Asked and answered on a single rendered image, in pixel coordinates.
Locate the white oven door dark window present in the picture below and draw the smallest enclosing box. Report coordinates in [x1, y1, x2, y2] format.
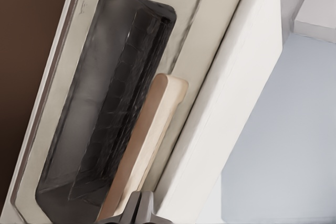
[4, 0, 254, 224]

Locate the white oven body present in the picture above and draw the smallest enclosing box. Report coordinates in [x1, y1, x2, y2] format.
[153, 0, 284, 224]

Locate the pale oven door handle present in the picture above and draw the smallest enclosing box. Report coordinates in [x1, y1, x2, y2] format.
[96, 73, 190, 222]

